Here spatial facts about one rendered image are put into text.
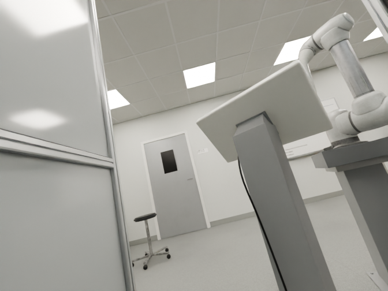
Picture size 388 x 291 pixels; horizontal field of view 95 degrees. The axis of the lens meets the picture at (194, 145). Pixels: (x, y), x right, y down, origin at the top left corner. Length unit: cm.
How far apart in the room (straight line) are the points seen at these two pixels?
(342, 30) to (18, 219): 172
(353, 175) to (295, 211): 81
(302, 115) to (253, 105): 20
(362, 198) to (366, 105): 57
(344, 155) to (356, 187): 23
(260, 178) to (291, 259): 30
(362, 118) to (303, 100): 72
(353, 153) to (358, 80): 45
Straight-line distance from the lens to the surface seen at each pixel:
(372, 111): 149
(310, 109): 85
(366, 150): 143
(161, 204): 410
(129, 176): 440
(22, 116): 59
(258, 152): 77
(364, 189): 153
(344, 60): 157
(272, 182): 76
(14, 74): 63
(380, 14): 99
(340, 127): 154
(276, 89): 80
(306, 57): 157
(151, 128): 442
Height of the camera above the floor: 84
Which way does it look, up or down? 13 degrees up
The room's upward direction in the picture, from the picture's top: 14 degrees counter-clockwise
